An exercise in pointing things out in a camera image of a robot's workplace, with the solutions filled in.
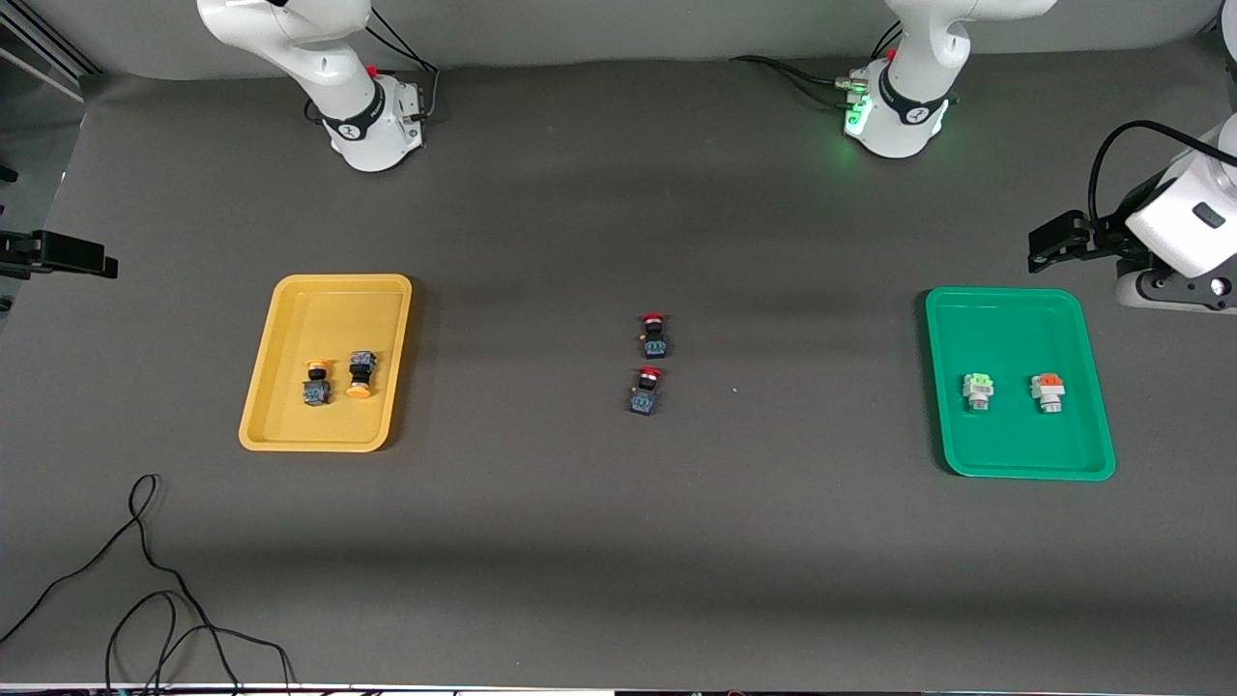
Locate black cable at arm base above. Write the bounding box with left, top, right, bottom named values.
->
left=362, top=5, right=441, bottom=122
left=730, top=54, right=866, bottom=109

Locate dark gray table mat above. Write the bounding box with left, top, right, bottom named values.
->
left=0, top=34, right=1237, bottom=692

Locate thin black loose cable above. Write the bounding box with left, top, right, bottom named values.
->
left=0, top=474, right=243, bottom=696
left=104, top=590, right=297, bottom=696

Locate black cable at left arm base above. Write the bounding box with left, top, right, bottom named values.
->
left=730, top=54, right=866, bottom=109

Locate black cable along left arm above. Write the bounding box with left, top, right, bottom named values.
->
left=1087, top=120, right=1237, bottom=225

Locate yellow plastic tray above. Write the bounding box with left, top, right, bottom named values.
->
left=238, top=274, right=415, bottom=453

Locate metal frame rail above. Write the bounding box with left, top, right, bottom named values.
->
left=0, top=0, right=102, bottom=102

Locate green plastic tray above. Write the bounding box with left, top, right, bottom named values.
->
left=925, top=286, right=1117, bottom=482

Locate black cable at right arm base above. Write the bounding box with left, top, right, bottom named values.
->
left=362, top=5, right=441, bottom=122

